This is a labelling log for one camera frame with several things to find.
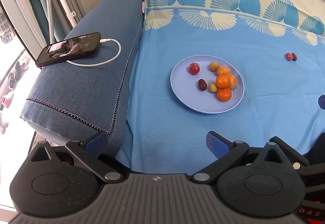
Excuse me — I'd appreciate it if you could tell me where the dark red jujube date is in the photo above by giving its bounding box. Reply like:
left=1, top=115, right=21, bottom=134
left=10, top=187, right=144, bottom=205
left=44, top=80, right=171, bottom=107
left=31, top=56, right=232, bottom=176
left=292, top=53, right=297, bottom=61

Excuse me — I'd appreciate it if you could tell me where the red candy fruit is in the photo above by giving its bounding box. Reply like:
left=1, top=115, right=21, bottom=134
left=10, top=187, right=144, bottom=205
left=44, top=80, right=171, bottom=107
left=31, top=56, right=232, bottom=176
left=285, top=53, right=294, bottom=61

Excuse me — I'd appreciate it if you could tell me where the orange tangerine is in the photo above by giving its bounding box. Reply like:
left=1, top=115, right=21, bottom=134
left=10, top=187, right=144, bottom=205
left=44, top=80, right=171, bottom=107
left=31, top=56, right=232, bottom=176
left=215, top=75, right=231, bottom=89
left=217, top=65, right=231, bottom=76
left=217, top=87, right=232, bottom=102
left=229, top=74, right=237, bottom=90

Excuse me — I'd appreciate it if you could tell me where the blue denim sofa armrest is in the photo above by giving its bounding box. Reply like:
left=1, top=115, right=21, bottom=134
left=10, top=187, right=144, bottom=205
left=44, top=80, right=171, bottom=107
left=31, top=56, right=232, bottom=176
left=20, top=0, right=143, bottom=156

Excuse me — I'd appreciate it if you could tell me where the blue fan-pattern cloth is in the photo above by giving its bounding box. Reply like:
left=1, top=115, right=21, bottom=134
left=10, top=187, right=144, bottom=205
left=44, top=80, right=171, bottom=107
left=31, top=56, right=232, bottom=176
left=116, top=0, right=324, bottom=174

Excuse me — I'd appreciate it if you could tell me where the orange tangerine front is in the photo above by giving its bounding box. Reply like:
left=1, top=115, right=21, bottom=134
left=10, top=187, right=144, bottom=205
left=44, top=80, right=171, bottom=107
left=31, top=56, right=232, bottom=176
left=217, top=87, right=232, bottom=102

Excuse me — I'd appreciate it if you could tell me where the wrapped orange tangerine back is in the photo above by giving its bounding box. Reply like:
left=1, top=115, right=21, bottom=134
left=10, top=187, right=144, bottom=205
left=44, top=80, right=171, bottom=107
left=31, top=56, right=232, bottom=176
left=217, top=65, right=231, bottom=76

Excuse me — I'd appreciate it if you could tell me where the green-yellow small fruit lower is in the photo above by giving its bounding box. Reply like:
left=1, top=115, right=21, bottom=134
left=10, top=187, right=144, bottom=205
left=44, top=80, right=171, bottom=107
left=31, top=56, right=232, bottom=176
left=209, top=83, right=219, bottom=94

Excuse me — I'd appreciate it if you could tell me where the green-yellow small fruit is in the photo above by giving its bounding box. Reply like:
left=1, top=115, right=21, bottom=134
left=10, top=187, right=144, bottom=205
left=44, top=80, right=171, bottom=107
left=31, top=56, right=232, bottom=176
left=209, top=83, right=219, bottom=94
left=209, top=62, right=219, bottom=72

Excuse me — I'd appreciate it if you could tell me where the green-yellow small fruit upper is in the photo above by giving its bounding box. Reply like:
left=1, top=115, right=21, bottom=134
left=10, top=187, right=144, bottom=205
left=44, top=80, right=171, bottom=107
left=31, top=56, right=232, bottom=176
left=209, top=62, right=219, bottom=72

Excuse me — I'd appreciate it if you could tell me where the dark red date on plate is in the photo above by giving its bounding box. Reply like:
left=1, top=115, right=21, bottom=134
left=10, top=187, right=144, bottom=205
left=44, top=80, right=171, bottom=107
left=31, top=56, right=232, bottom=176
left=198, top=79, right=207, bottom=91

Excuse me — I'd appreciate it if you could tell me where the light blue plate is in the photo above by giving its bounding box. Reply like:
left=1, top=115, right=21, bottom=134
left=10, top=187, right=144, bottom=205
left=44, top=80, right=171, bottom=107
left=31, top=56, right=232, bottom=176
left=170, top=55, right=245, bottom=114

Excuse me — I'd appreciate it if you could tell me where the black smartphone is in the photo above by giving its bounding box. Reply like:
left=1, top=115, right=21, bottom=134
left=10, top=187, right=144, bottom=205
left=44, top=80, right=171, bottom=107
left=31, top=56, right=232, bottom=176
left=35, top=32, right=101, bottom=68

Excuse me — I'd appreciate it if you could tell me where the red wrapped fruit on plate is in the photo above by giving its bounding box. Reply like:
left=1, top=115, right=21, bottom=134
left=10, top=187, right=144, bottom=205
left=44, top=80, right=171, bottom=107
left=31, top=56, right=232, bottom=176
left=188, top=62, right=200, bottom=75

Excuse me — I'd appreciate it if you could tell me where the white charging cable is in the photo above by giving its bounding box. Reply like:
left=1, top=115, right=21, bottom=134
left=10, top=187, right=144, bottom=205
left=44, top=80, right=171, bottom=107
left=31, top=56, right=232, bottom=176
left=65, top=38, right=122, bottom=68

